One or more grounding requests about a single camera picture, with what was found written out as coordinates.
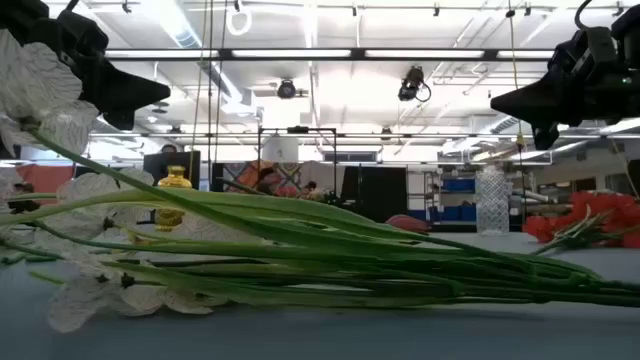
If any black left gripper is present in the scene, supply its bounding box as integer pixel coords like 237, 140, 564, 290
47, 9, 171, 131

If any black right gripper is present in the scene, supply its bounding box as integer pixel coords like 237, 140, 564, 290
490, 42, 640, 151

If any red flower bunch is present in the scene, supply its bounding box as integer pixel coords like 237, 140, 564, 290
522, 189, 640, 256

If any red tulip with green stem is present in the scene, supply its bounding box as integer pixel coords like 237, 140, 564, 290
383, 213, 432, 235

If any yellow glass vase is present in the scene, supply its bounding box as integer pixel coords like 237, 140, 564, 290
155, 164, 194, 234

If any clear crystal vase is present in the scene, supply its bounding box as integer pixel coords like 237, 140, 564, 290
474, 164, 514, 236

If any black monitor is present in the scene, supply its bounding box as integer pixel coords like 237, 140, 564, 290
143, 150, 201, 191

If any orange panel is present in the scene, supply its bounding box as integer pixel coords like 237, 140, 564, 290
17, 164, 76, 206

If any blue storage bin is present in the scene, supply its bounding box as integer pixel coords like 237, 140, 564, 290
439, 204, 477, 222
442, 178, 476, 193

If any colourful patterned poster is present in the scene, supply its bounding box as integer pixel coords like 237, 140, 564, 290
222, 160, 301, 195

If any white cylinder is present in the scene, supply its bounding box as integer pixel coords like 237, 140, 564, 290
262, 135, 300, 164

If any black panel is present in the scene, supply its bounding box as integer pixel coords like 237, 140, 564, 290
344, 166, 409, 224

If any white blossom flower bunch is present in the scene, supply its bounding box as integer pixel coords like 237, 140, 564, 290
0, 27, 640, 335

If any blue table mat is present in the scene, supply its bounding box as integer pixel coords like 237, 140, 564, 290
0, 232, 640, 360

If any yellow hanging cable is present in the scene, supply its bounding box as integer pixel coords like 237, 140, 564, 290
505, 0, 526, 152

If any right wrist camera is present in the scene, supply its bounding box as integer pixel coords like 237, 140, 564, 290
583, 25, 620, 77

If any white hanging ring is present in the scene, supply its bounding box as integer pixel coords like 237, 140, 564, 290
224, 4, 253, 37

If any black overhead camera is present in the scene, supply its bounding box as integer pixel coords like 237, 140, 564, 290
397, 64, 432, 104

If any round black camera device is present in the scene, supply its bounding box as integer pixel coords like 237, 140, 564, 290
276, 78, 298, 100

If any black metal stand frame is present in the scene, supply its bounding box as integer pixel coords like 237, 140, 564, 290
257, 125, 339, 204

